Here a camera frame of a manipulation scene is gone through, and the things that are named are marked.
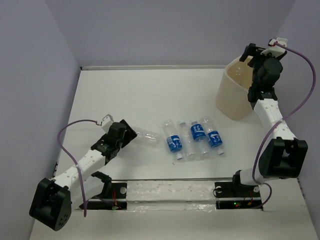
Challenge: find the clear unlabelled bottle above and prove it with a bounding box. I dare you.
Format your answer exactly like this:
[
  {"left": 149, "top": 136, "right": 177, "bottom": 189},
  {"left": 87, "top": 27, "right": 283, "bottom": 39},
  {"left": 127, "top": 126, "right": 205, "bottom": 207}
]
[
  {"left": 132, "top": 126, "right": 161, "bottom": 148},
  {"left": 177, "top": 121, "right": 197, "bottom": 161}
]

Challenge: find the blue label bottle row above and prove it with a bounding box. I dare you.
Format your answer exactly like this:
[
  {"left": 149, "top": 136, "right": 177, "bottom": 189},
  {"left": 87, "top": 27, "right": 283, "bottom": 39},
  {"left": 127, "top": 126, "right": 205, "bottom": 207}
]
[
  {"left": 190, "top": 120, "right": 210, "bottom": 159},
  {"left": 201, "top": 116, "right": 225, "bottom": 155},
  {"left": 162, "top": 120, "right": 184, "bottom": 161}
]

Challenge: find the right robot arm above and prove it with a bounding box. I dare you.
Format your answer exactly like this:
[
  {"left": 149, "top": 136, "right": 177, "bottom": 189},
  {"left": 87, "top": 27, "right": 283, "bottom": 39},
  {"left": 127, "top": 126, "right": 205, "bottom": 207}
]
[{"left": 230, "top": 37, "right": 308, "bottom": 196}]

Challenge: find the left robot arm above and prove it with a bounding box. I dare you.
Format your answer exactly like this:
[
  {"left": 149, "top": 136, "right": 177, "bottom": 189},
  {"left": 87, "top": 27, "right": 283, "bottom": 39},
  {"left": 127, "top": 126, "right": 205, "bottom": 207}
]
[{"left": 29, "top": 115, "right": 137, "bottom": 231}]

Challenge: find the beige plastic bin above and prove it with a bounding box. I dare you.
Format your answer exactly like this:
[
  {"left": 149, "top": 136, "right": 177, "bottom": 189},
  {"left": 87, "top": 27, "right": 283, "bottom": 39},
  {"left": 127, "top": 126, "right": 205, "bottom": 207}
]
[{"left": 215, "top": 56, "right": 253, "bottom": 120}]

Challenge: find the clear unlabelled bottle in row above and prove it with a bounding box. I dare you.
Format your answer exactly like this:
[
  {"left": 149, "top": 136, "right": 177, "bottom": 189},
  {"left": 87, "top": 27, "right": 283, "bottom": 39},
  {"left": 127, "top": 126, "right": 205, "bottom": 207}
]
[{"left": 177, "top": 121, "right": 197, "bottom": 161}]

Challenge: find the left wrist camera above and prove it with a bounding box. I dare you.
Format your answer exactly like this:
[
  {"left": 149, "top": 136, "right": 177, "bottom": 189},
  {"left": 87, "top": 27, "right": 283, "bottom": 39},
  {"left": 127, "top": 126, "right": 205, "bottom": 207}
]
[{"left": 100, "top": 114, "right": 114, "bottom": 133}]

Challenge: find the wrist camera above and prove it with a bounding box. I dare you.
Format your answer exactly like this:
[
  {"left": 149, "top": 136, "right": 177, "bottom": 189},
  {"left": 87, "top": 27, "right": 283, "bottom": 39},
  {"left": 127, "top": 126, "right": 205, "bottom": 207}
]
[
  {"left": 260, "top": 37, "right": 288, "bottom": 58},
  {"left": 100, "top": 114, "right": 114, "bottom": 133}
]

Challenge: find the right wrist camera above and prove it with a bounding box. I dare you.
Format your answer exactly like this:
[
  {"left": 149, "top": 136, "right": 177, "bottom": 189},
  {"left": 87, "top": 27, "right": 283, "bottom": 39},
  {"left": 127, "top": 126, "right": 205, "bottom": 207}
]
[{"left": 260, "top": 37, "right": 288, "bottom": 58}]

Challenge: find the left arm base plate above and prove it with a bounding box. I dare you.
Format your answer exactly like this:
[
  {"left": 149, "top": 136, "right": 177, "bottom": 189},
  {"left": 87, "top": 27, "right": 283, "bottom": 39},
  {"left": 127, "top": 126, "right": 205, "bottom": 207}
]
[{"left": 86, "top": 182, "right": 128, "bottom": 211}]

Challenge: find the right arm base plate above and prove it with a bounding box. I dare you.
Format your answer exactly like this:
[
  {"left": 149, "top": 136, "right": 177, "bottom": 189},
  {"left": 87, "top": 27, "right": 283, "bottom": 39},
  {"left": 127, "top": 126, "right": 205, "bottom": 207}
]
[{"left": 212, "top": 181, "right": 263, "bottom": 210}]

